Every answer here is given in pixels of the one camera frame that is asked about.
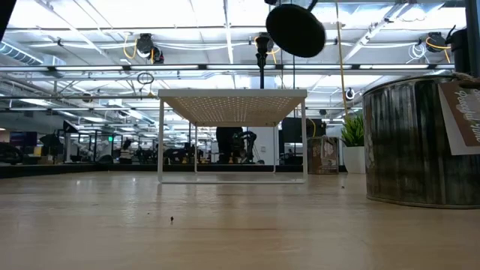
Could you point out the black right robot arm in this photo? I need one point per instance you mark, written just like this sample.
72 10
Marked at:
459 48

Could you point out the black metal table frame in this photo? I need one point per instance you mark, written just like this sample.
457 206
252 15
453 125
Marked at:
56 170

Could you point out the white perforated metal shelf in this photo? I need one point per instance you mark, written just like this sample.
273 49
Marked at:
232 93

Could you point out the person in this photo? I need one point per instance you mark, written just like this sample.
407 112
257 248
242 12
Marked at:
225 138
125 153

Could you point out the small round ceiling reel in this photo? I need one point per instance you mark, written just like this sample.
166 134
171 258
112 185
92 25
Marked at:
350 94

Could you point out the dark background monitor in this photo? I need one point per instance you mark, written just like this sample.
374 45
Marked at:
300 131

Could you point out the small green potted plant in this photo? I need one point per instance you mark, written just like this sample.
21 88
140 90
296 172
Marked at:
352 161

